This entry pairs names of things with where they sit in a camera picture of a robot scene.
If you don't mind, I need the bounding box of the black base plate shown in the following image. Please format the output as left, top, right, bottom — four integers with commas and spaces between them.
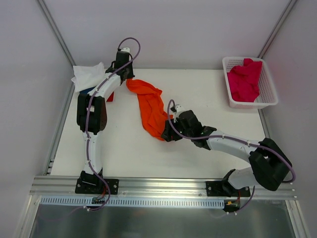
75, 176, 119, 195
206, 181, 251, 197

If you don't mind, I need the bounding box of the white folded t-shirt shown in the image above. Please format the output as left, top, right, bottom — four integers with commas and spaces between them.
71, 62, 106, 92

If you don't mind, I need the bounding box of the aluminium mounting rail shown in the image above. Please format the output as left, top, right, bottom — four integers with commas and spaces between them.
30, 176, 298, 200

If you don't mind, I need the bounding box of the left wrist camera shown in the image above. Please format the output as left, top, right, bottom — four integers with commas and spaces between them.
118, 47, 130, 53

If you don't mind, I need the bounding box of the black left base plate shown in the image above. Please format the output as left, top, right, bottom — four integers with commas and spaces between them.
75, 176, 119, 195

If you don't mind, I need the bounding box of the red folded t-shirt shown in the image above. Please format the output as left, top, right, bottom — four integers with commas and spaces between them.
107, 92, 114, 102

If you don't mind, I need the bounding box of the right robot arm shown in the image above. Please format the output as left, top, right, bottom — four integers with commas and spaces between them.
161, 110, 293, 197

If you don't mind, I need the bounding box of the magenta crumpled t-shirt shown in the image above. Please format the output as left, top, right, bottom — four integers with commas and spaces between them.
227, 59, 263, 103

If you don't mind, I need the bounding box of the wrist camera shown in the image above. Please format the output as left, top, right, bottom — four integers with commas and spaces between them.
170, 104, 186, 122
118, 47, 130, 53

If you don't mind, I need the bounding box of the blue folded t-shirt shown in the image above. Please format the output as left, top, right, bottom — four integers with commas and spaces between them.
79, 87, 95, 95

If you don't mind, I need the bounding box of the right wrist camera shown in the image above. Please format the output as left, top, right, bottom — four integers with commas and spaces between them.
170, 104, 186, 122

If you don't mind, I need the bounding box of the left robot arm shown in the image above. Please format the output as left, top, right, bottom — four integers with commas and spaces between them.
75, 48, 134, 194

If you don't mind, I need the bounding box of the white plastic basket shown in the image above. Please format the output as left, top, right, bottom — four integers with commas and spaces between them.
222, 57, 278, 109

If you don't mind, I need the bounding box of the white slotted cable duct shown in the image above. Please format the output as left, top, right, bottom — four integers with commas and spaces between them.
40, 195, 225, 209

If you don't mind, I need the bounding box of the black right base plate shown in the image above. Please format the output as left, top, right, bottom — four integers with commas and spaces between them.
206, 181, 251, 197

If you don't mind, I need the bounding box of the orange t-shirt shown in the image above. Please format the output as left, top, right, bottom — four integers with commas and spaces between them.
126, 79, 173, 141

